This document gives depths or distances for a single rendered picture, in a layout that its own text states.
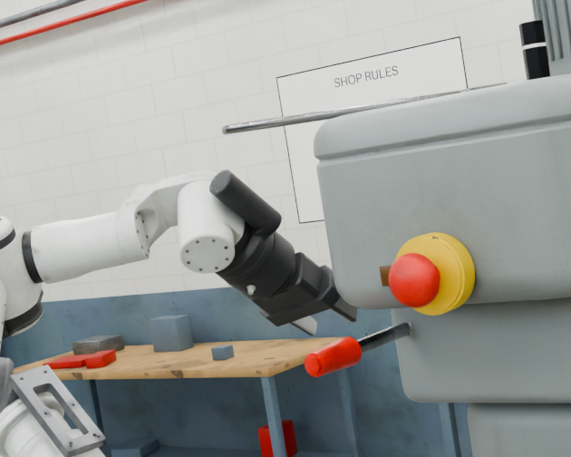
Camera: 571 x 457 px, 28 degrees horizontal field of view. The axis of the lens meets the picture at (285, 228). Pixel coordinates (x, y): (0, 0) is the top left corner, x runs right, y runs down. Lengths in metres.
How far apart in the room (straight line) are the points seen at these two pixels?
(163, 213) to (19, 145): 6.71
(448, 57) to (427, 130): 5.04
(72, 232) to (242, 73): 5.32
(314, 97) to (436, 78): 0.78
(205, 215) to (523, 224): 0.58
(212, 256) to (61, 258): 0.18
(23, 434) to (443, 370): 0.35
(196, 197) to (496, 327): 0.51
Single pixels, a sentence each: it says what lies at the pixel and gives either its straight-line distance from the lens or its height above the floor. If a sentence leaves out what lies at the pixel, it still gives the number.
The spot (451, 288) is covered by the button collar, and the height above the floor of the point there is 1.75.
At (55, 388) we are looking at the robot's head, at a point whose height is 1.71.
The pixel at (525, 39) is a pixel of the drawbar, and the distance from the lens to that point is 1.05.
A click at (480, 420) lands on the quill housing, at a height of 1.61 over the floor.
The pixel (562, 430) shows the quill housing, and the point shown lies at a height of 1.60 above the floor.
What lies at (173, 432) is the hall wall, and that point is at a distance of 7.48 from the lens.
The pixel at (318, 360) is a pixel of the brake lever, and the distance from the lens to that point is 0.89.
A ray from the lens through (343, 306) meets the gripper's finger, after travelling 1.48.
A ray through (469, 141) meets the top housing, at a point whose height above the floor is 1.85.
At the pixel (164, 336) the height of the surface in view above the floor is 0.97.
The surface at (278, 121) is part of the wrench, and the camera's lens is 0.94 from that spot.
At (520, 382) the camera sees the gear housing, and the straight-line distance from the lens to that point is 0.96.
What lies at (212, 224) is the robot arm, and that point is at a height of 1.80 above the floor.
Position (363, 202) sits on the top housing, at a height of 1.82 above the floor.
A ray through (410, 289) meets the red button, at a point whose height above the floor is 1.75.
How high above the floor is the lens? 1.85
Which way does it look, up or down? 3 degrees down
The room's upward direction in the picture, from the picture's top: 9 degrees counter-clockwise
